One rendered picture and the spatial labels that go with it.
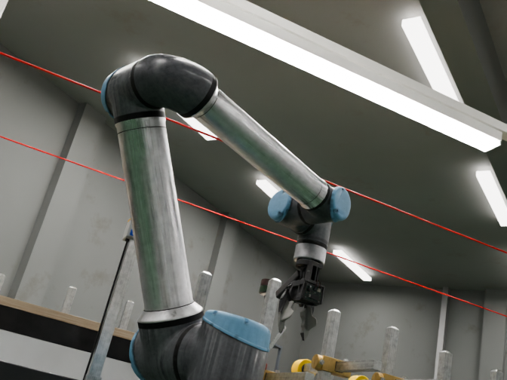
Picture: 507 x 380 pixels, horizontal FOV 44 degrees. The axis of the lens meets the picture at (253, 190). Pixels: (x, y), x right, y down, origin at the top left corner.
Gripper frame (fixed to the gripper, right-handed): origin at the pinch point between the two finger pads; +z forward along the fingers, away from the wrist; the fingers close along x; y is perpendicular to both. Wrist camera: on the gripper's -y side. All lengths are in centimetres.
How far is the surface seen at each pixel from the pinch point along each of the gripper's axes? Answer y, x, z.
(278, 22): -68, 2, -149
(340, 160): -332, 216, -252
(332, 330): -33, 36, -12
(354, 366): -20.0, 37.7, -0.4
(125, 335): -61, -28, 5
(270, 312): -35.4, 11.5, -11.9
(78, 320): -62, -44, 5
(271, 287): -35.5, 10.1, -20.3
